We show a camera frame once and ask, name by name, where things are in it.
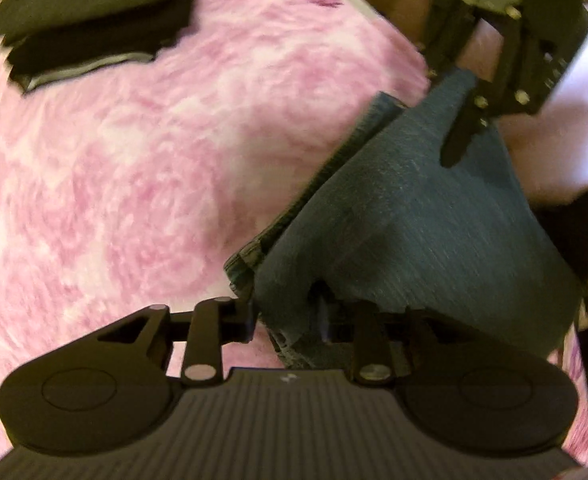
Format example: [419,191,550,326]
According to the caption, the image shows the blue denim jeans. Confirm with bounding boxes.
[223,67,587,370]

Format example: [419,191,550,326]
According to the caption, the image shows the folded black garment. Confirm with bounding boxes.
[5,0,201,97]

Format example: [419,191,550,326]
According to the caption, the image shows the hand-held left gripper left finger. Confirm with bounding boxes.
[96,297,261,387]

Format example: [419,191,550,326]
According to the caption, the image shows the pink floral blanket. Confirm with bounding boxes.
[0,0,588,467]

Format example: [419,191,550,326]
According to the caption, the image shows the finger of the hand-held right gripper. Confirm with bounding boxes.
[440,5,532,169]
[423,0,476,82]

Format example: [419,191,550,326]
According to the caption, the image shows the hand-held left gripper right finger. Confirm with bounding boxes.
[315,285,455,386]

